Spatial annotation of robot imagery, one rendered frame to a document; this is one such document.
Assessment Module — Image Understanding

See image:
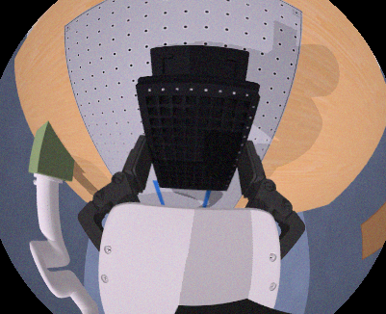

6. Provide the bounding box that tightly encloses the blue tape outline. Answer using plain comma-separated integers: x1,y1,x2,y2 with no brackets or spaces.
153,180,211,208

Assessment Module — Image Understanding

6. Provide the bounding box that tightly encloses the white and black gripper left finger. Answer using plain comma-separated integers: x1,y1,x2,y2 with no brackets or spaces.
78,135,152,251

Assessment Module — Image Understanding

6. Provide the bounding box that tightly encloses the black rectangular pad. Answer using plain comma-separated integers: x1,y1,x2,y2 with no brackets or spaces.
150,45,249,80

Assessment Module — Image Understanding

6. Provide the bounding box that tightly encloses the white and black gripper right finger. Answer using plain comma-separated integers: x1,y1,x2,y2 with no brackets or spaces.
237,140,305,261

